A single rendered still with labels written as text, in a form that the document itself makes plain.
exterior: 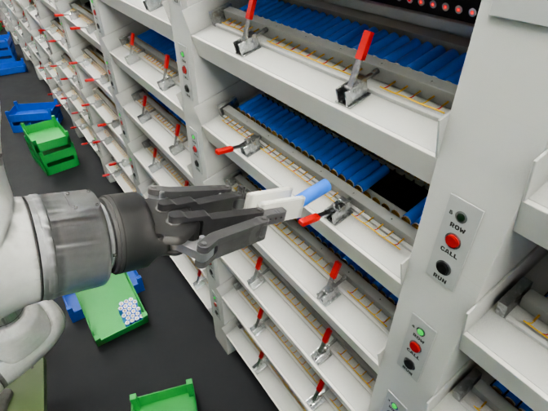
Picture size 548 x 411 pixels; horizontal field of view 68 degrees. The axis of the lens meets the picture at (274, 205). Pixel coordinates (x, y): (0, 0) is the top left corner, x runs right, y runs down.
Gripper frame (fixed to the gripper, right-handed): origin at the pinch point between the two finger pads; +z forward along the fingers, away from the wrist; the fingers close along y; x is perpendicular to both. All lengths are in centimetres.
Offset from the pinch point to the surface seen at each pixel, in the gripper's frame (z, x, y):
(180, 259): 41, 85, 92
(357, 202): 20.1, 4.1, 2.4
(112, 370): 5, 108, 68
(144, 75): 19, 7, 88
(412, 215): 23.1, 2.4, -5.6
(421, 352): 18.0, 17.2, -17.4
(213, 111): 20, 5, 49
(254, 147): 19.0, 6.0, 29.8
